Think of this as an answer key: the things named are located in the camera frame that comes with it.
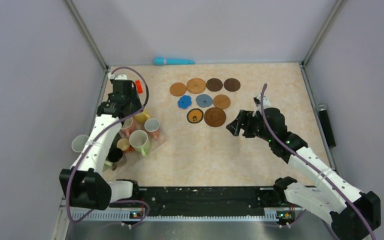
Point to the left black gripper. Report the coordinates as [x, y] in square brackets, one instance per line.
[136, 104]

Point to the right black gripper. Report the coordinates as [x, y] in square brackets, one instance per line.
[235, 126]

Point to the brown grooved coaster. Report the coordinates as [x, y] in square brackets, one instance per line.
[215, 117]

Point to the light wooden coaster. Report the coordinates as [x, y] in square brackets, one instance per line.
[178, 89]
[221, 101]

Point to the grey silicone coaster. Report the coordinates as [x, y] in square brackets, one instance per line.
[204, 100]

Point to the brown paw print coaster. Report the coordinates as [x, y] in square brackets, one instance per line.
[195, 116]

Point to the dark wooden coaster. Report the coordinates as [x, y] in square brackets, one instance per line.
[214, 84]
[232, 84]

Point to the blue flower coaster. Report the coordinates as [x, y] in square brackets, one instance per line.
[184, 102]

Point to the woven rattan coaster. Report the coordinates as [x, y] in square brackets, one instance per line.
[196, 85]

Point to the black microphone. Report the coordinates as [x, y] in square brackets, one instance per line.
[322, 112]

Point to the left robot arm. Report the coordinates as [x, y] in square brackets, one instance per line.
[83, 183]

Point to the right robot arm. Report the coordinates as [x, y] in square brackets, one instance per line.
[351, 213]

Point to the small orange cup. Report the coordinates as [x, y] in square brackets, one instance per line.
[124, 145]

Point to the red block near cups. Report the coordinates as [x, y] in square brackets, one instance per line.
[139, 87]

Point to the pink printed mug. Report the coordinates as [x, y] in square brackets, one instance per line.
[153, 127]

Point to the light green mug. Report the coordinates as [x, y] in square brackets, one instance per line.
[140, 141]

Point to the clear plastic tray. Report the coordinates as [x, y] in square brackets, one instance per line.
[133, 157]

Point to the turquoise microphone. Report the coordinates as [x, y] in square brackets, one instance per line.
[163, 61]

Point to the brown mug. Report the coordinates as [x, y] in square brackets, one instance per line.
[116, 158]

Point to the pale green mug off table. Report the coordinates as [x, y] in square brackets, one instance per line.
[108, 165]

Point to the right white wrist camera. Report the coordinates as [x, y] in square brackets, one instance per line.
[261, 101]

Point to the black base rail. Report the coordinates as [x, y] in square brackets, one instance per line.
[214, 203]

